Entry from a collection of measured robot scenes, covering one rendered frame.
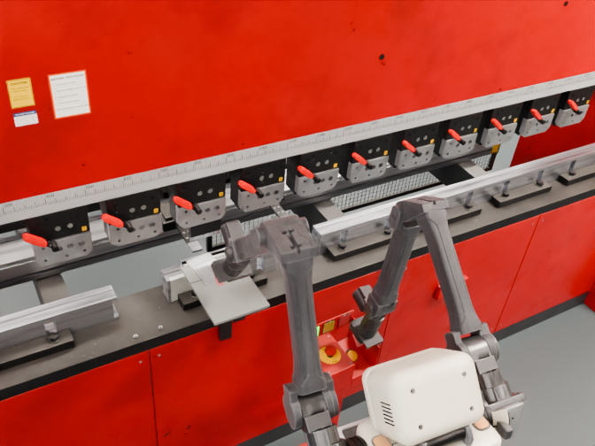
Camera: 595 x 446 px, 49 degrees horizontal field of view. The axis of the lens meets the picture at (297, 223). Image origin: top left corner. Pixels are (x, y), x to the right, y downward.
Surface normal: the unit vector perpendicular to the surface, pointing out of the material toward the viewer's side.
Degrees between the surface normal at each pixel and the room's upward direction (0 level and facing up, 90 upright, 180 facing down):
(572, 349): 0
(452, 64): 90
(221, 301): 0
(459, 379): 48
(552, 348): 0
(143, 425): 90
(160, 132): 90
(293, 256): 69
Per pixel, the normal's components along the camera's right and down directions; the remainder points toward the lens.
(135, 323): 0.08, -0.78
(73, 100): 0.49, 0.57
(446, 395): 0.35, -0.09
